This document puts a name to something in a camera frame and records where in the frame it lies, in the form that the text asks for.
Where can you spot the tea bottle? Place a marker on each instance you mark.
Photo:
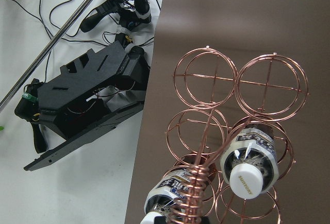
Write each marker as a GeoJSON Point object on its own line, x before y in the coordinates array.
{"type": "Point", "coordinates": [249, 164]}
{"type": "Point", "coordinates": [167, 195]}

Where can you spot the black device housing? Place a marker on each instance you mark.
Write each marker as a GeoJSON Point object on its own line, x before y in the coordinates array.
{"type": "Point", "coordinates": [91, 96]}

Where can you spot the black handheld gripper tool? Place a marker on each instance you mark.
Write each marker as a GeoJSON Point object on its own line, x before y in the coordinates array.
{"type": "Point", "coordinates": [133, 11]}

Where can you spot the chrome metal rod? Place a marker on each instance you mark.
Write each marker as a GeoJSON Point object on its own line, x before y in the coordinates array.
{"type": "Point", "coordinates": [55, 39]}

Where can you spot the copper wire bottle basket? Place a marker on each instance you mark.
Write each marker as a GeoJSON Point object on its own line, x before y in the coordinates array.
{"type": "Point", "coordinates": [251, 115]}

